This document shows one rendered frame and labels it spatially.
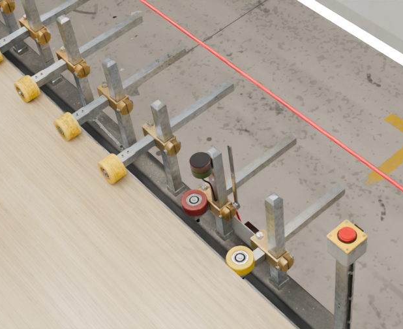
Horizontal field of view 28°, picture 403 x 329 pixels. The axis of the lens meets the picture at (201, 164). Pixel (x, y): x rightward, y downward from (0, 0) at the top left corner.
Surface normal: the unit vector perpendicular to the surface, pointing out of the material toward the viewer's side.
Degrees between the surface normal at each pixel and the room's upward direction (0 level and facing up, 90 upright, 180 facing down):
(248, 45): 0
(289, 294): 0
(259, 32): 0
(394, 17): 61
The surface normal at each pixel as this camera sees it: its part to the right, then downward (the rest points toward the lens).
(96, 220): -0.11, -0.63
